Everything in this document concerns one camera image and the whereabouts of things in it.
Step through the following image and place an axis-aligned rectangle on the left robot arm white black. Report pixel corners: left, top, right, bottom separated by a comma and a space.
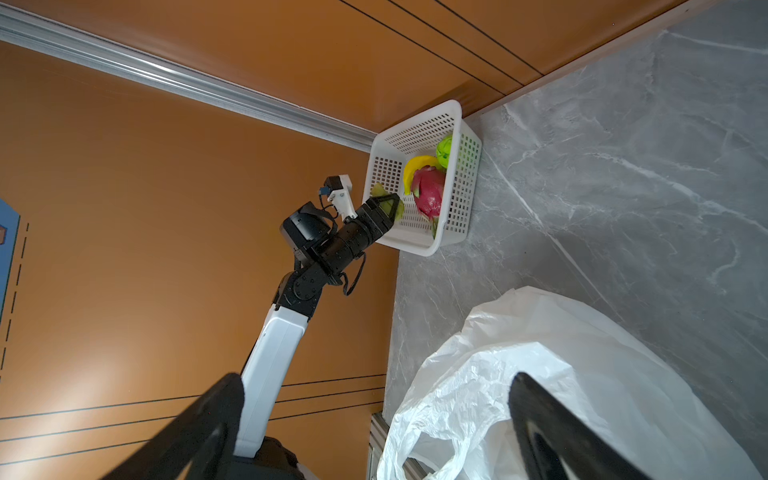
234, 193, 401, 459

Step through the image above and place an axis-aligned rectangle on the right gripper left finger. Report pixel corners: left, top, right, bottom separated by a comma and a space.
105, 373, 244, 479

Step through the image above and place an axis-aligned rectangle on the yellow-green fruit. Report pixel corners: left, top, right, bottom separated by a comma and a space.
371, 183, 405, 222

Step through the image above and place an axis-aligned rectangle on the white plastic bag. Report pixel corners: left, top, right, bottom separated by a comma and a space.
377, 287, 759, 479

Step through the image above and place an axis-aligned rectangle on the white plastic basket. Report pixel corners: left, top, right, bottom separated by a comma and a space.
364, 100, 482, 256

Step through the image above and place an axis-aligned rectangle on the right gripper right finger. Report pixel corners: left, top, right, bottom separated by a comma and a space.
508, 372, 649, 480

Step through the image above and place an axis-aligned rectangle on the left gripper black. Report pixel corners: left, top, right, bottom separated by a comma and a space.
343, 193, 401, 246

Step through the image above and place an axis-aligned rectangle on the green apple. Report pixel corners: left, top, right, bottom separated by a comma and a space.
435, 135, 452, 170

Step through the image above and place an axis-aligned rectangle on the red dragon fruit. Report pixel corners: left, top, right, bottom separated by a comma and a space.
411, 167, 446, 238

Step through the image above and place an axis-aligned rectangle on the yellow banana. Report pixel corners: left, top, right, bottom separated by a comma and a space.
402, 155, 442, 195

